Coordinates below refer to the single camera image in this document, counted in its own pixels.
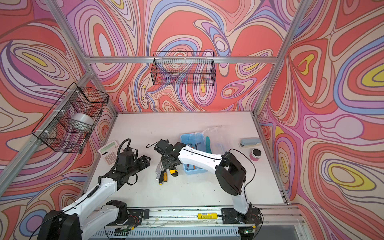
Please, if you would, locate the yellow black utility knife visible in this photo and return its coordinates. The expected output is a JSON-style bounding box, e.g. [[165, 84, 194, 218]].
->
[[169, 168, 179, 177]]

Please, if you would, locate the small silver screwdriver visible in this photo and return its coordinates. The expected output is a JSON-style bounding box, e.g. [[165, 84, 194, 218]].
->
[[156, 162, 162, 182]]

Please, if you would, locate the black yellow screwdriver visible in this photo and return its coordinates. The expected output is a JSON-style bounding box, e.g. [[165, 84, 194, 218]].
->
[[159, 170, 164, 185]]

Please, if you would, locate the teal utility knife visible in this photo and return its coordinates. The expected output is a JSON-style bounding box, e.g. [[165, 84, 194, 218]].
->
[[205, 137, 212, 154]]

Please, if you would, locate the blue plastic tool box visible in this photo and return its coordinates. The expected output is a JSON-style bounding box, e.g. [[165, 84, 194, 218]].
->
[[179, 125, 233, 175]]

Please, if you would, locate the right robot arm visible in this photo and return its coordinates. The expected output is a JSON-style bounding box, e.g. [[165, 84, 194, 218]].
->
[[154, 140, 249, 215]]

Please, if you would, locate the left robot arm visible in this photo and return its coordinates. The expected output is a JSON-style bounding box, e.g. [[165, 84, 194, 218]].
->
[[37, 152, 151, 240]]

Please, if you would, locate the white pink calculator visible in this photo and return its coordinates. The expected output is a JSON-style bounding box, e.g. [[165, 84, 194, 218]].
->
[[98, 141, 119, 166]]

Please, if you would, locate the grey stapler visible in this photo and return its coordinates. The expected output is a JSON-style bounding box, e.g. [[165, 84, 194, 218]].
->
[[239, 138, 262, 148]]

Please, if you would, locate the pink tape roll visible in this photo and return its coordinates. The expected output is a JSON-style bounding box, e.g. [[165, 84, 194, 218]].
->
[[250, 148, 262, 162]]

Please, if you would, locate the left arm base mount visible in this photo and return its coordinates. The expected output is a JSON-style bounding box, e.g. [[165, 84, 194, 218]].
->
[[107, 209, 150, 227]]

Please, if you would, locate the silver duct tape roll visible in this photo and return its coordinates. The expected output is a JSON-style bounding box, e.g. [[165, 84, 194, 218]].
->
[[70, 113, 95, 133]]

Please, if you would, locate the black wire basket left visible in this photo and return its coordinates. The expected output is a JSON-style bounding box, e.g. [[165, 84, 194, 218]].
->
[[32, 83, 109, 154]]

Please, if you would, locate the black wire basket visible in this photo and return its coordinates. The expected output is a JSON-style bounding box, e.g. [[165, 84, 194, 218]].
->
[[32, 83, 109, 154], [151, 51, 216, 86]]

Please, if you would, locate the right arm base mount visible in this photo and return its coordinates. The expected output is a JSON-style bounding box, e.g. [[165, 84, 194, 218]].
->
[[218, 207, 264, 226]]

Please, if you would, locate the black wire basket back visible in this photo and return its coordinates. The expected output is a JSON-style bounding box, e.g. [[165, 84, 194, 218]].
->
[[151, 51, 216, 86]]

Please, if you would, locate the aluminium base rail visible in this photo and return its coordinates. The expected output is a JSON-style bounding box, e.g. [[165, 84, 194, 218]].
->
[[59, 205, 304, 226]]

